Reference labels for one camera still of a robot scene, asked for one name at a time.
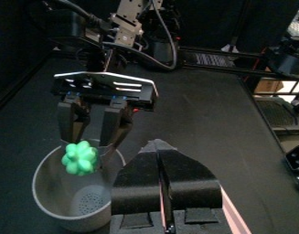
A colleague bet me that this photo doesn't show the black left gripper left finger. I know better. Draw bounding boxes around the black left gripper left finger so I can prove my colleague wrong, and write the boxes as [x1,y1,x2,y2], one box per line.
[109,139,176,234]

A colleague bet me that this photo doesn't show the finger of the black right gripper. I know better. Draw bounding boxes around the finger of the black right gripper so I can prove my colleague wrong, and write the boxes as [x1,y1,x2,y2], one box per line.
[98,104,134,148]
[56,100,92,144]

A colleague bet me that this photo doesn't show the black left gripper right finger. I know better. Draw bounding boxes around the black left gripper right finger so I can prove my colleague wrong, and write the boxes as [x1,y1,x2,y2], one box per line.
[155,139,224,216]

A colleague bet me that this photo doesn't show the green toy grapes bunch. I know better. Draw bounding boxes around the green toy grapes bunch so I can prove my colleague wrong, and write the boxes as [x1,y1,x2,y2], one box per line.
[60,140,101,177]

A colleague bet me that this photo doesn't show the grey bowl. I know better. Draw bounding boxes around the grey bowl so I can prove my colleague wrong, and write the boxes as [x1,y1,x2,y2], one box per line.
[30,139,128,234]

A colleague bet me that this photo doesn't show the pink tape strip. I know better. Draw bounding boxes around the pink tape strip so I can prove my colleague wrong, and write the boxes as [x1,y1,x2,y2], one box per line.
[219,185,252,234]

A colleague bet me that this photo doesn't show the small black box device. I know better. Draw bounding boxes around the small black box device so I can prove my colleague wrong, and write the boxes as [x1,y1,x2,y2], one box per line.
[281,144,299,186]

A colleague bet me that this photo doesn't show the black mesh chair seat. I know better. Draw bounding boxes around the black mesh chair seat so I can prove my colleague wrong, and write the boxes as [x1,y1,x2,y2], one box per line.
[253,98,297,128]

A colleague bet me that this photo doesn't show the brown cardboard box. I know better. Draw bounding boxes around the brown cardboard box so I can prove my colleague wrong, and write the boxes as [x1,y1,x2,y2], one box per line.
[253,77,285,94]

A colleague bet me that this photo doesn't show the white perforated panel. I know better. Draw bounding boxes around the white perforated panel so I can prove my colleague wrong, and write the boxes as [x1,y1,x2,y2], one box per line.
[285,2,299,38]

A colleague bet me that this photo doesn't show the grey looping cable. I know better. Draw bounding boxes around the grey looping cable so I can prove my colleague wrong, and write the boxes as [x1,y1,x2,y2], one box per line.
[101,0,179,73]

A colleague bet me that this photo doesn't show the thick black cable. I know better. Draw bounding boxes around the thick black cable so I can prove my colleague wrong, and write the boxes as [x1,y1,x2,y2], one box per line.
[52,0,113,28]

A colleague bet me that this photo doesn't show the black metal frame rail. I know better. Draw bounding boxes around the black metal frame rail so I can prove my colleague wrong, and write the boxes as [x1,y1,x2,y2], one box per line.
[177,46,275,79]

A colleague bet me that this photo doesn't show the black equipment with red cable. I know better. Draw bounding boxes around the black equipment with red cable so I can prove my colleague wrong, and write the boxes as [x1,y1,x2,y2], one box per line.
[263,35,299,80]

